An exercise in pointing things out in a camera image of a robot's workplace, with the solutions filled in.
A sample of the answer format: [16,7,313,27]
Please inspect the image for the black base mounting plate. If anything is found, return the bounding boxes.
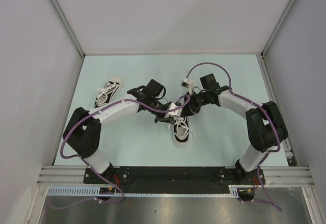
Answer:
[84,166,266,194]

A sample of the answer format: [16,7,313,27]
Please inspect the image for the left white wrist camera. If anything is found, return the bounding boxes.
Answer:
[166,102,182,118]

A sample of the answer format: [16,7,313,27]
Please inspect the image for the grey slotted cable duct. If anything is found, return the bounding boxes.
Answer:
[47,185,253,198]

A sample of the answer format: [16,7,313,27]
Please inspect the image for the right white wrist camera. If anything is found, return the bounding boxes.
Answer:
[181,78,195,95]

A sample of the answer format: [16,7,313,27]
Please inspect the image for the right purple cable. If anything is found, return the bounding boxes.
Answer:
[185,62,283,211]

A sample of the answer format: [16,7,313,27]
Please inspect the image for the aluminium front frame rail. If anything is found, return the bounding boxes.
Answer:
[37,166,315,187]

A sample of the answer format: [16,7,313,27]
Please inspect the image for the aluminium corner post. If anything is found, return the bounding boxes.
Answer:
[48,0,85,59]
[260,0,298,58]

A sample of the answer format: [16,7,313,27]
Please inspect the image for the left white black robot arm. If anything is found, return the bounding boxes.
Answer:
[63,79,175,183]

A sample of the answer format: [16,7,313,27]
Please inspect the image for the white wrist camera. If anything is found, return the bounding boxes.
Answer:
[166,102,182,118]
[181,78,195,95]

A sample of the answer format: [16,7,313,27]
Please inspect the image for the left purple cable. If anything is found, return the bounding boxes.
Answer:
[47,94,192,209]

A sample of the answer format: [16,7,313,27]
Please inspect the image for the black white sneaker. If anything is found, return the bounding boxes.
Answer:
[94,77,123,109]
[167,117,195,148]

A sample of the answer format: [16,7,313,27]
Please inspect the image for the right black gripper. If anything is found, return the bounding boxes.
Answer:
[180,91,209,118]

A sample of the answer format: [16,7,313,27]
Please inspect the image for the left aluminium corner post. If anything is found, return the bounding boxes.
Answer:
[48,0,85,59]

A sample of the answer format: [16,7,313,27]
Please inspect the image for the right aluminium corner post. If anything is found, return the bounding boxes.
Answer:
[260,0,298,58]

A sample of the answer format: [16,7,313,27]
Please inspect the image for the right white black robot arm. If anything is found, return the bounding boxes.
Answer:
[181,74,288,184]

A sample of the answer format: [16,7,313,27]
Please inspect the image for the purple cable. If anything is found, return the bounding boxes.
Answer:
[185,62,283,211]
[47,94,192,209]

